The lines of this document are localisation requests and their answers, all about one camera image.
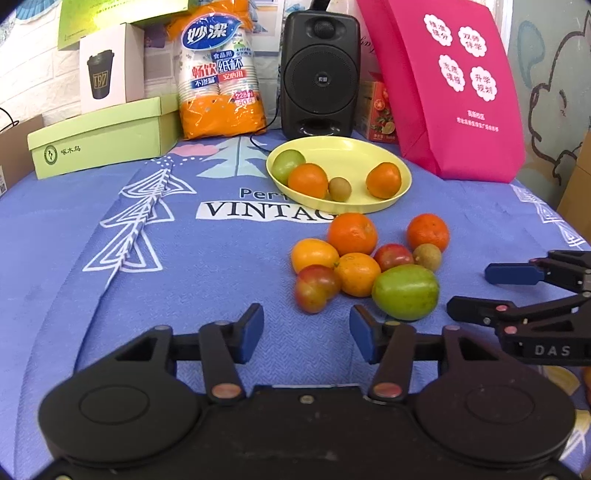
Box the green shoe box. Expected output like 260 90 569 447
27 95 181 181

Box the black speaker cable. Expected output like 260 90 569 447
249 65 283 153

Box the yellow orange mandarin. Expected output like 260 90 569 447
333 253 382 297
291 238 341 275

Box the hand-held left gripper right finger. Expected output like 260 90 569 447
349 305 532 404

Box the red apple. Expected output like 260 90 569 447
373 243 415 273

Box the orange paper cup pack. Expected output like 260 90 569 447
167 0 267 140

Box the red fruit print box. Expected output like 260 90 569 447
355 79 400 145

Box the brown kiwi fruit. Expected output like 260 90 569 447
328 176 353 203
412 243 443 272

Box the yellow plate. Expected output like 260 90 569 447
265 136 413 214

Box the green flat box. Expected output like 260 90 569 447
58 0 190 51

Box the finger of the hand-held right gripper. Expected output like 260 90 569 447
485 250 591 294
446 292 591 341

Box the pink fabric bag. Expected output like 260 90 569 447
355 0 527 184

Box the brown cardboard box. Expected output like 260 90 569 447
0 114 44 197

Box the red and green plum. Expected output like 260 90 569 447
294 264 342 315

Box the black speaker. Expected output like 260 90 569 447
280 10 361 141

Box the large green mango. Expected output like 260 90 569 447
372 264 439 321

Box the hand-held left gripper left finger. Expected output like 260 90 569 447
76 303 265 407

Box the white cup box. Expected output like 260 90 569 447
78 22 146 115

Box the small round green fruit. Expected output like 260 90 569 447
270 150 306 186

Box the blue printed tablecloth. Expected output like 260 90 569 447
0 134 591 480

